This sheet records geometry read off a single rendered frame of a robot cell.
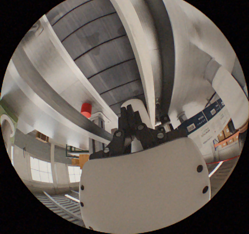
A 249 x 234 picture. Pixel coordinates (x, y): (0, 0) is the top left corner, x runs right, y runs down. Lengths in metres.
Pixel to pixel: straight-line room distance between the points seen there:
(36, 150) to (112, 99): 5.59
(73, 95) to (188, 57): 0.28
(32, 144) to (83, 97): 5.43
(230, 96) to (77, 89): 0.38
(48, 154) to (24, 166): 2.26
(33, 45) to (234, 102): 0.46
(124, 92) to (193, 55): 0.17
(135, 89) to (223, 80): 0.23
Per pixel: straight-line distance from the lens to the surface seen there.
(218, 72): 0.26
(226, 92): 0.25
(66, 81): 0.21
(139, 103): 0.16
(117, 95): 0.15
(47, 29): 0.15
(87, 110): 0.23
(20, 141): 5.43
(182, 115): 0.36
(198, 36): 0.20
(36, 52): 0.24
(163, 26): 0.17
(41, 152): 5.77
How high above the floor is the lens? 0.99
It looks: 36 degrees down
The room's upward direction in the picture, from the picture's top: 167 degrees clockwise
